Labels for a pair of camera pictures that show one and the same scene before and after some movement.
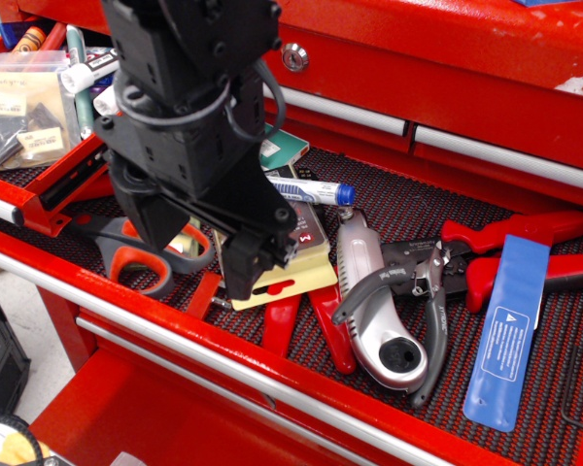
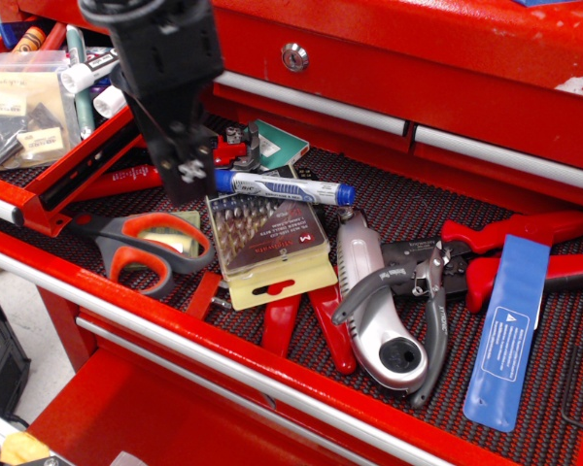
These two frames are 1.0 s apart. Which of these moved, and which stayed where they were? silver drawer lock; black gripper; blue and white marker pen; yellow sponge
Moved: black gripper
Stayed: yellow sponge; blue and white marker pen; silver drawer lock
